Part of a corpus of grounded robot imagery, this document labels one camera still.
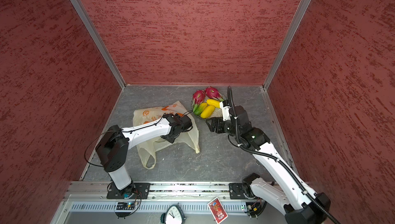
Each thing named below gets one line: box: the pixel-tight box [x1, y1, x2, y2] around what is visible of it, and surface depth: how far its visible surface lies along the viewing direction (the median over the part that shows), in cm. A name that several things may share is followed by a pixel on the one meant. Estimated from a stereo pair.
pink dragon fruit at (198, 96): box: [192, 89, 206, 113], surface depth 106 cm
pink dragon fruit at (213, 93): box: [204, 85, 225, 102], surface depth 109 cm
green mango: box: [194, 102, 208, 116], surface depth 103 cm
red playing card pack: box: [206, 196, 229, 224], surface depth 70 cm
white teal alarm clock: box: [159, 202, 187, 224], surface depth 66 cm
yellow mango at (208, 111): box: [200, 104, 216, 119], surface depth 103 cm
